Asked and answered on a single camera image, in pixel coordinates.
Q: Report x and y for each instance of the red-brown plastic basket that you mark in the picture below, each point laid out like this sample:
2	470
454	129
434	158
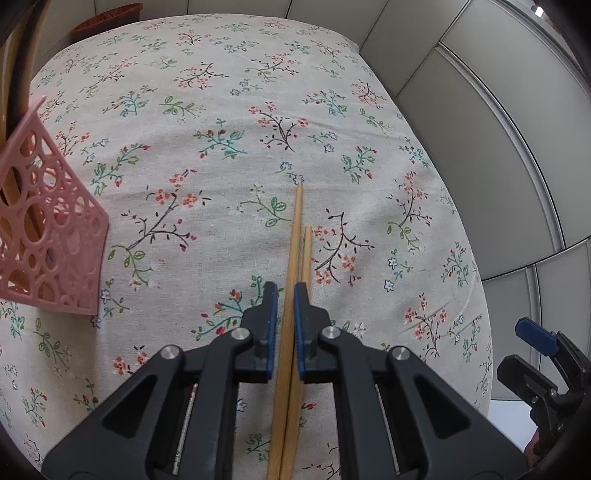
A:
108	16

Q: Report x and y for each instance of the floral tablecloth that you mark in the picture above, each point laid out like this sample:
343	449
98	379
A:
231	74

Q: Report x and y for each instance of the black chopstick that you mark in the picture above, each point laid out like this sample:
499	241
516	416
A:
27	60

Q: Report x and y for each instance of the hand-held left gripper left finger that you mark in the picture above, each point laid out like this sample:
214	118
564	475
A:
272	325

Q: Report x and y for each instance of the pink perforated utensil holder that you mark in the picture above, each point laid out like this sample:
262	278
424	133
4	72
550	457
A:
55	240

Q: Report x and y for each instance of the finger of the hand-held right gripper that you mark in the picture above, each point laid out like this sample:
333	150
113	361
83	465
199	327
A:
535	334
521	374

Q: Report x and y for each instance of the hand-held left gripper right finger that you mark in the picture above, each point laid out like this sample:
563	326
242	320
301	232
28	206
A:
300	325

